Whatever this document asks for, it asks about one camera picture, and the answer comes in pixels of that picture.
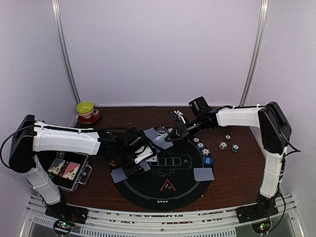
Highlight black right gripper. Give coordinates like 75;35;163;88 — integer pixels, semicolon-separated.
165;115;206;142

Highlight clear round dealer button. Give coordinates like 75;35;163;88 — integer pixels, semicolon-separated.
156;126;168;134

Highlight blue card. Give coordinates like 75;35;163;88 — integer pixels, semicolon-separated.
111;167;133;183
143;127;159;140
194;168;215;182
153;133;173;150

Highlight blue playing card deck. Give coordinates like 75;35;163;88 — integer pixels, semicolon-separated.
139;160;151;172

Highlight blue round blind button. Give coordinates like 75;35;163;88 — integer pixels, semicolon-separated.
203;156;213;165

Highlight blue white poker chip stack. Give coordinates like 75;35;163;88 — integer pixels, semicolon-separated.
219;142;228;150

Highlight red black triangle marker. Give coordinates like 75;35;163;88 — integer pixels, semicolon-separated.
160;179;176;192

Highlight green poker chip stack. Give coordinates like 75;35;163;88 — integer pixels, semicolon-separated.
232;144;239;153

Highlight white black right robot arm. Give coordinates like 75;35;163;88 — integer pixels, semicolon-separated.
177;96;299;218

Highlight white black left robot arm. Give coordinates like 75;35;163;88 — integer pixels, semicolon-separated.
9;115;178;219

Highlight round black poker mat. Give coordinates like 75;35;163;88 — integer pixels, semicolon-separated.
115;136;214;211

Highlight green bowl on red saucer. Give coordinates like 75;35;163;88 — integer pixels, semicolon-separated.
76;101;101;124

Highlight red card box in case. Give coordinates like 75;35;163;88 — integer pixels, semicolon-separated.
62;162;80;180

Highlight aluminium poker case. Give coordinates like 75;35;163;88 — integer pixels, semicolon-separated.
46;151;92;193

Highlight blue card box in case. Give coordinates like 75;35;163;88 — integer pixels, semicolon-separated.
47;158;65;175

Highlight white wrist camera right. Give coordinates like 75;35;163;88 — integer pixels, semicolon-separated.
167;110;187;124

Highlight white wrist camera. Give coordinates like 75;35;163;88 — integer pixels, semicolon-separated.
167;110;187;124
134;146;155;164

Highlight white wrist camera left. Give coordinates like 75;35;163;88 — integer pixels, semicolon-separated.
134;146;155;164

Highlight aluminium front rail frame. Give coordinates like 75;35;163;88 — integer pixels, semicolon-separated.
18;194;304;237

